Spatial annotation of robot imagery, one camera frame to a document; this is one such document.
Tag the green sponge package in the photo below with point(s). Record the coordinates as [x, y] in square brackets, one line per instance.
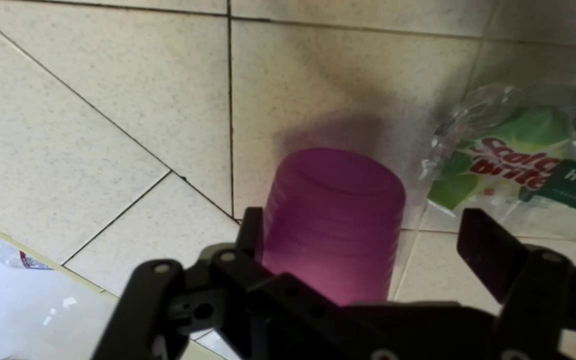
[521, 167]

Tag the pink red plastic cup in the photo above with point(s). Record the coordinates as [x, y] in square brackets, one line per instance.
[334, 220]

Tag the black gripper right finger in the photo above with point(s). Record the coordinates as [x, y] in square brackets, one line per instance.
[540, 306]

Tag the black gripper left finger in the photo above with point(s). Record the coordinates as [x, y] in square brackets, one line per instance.
[189, 306]

